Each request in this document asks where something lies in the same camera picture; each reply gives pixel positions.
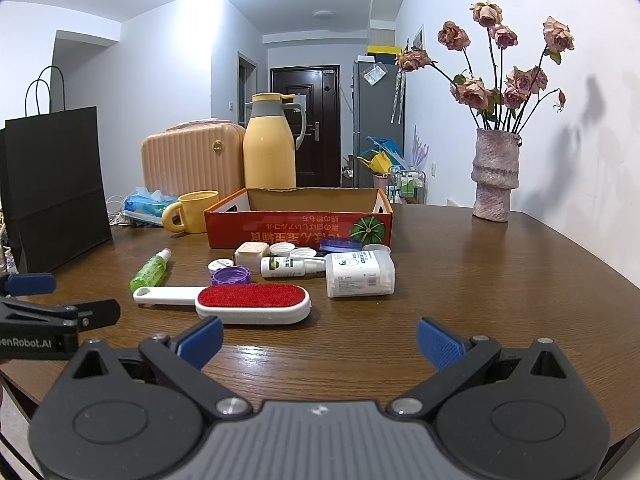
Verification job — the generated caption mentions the dark entrance door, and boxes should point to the dark entrance door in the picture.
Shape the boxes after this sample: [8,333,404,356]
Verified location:
[269,65,341,188]

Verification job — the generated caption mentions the dried pink roses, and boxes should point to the dried pink roses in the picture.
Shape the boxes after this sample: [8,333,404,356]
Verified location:
[392,1,575,143]

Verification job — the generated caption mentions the yellow mug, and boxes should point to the yellow mug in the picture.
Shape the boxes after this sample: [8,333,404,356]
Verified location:
[162,191,219,234]

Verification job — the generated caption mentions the white spray bottle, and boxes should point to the white spray bottle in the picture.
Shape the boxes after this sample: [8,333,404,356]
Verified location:
[260,256,326,278]

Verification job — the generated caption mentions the white bottle cap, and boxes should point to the white bottle cap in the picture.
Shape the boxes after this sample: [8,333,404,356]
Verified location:
[290,247,317,259]
[269,242,295,257]

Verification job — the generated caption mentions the wire storage cart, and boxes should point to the wire storage cart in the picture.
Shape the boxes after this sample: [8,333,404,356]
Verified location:
[385,166,427,205]

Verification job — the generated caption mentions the yellow watering can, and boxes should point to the yellow watering can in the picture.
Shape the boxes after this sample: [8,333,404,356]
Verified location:
[357,152,393,176]

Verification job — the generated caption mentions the blue transparent jar lid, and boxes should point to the blue transparent jar lid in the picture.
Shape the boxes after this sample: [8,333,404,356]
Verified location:
[319,237,362,254]

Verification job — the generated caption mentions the pink ribbed suitcase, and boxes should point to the pink ribbed suitcase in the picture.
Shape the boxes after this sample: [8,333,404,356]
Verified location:
[141,118,245,198]

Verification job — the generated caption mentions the red cardboard box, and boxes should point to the red cardboard box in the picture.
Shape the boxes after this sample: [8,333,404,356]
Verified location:
[204,188,394,249]

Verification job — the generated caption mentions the red white lint brush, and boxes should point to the red white lint brush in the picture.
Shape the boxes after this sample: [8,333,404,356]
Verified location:
[132,284,311,325]

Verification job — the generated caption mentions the small white round disc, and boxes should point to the small white round disc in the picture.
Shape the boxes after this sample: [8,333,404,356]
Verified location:
[207,258,234,273]

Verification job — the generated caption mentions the wall picture frame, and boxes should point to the wall picture frame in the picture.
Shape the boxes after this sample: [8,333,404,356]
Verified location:
[411,25,425,50]

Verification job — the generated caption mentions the pink textured vase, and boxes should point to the pink textured vase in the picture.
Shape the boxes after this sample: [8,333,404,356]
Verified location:
[471,129,520,223]

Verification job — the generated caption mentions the green sanitizer bottle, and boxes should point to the green sanitizer bottle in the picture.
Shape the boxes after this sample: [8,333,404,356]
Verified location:
[129,248,171,292]

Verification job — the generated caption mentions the purple scalloped lid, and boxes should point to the purple scalloped lid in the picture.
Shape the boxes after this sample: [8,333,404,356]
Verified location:
[210,266,250,286]

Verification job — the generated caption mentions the yellow thermos jug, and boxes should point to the yellow thermos jug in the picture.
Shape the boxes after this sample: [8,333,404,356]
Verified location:
[243,92,307,190]

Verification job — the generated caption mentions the white cables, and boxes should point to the white cables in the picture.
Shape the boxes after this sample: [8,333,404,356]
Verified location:
[105,194,132,229]

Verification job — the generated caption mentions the black paper bag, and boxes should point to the black paper bag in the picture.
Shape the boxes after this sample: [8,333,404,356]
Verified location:
[0,65,114,276]

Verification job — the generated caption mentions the white tape roll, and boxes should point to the white tape roll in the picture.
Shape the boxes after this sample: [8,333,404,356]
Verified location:
[362,243,392,255]

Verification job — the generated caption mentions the cream square plug adapter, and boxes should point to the cream square plug adapter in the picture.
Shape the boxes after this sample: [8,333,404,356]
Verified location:
[234,242,269,269]

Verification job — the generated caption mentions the grey refrigerator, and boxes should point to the grey refrigerator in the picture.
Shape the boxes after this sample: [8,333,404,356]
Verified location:
[352,53,405,188]

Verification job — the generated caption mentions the yellow black box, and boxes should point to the yellow black box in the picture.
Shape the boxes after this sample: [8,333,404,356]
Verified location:
[367,44,402,56]

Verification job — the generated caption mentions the blue tissue pack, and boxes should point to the blue tissue pack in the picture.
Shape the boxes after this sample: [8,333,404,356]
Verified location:
[124,186,177,218]

